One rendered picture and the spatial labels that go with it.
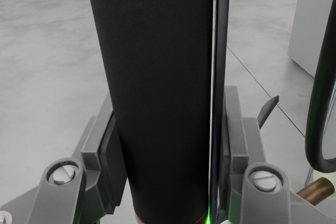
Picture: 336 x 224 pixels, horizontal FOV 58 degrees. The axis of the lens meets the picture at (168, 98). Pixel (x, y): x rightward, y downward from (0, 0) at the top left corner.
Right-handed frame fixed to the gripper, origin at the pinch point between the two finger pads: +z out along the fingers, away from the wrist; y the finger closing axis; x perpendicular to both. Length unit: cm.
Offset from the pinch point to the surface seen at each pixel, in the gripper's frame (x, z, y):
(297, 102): -160, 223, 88
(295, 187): -161, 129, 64
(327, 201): -139, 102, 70
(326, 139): -113, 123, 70
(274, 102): -19.7, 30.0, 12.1
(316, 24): -105, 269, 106
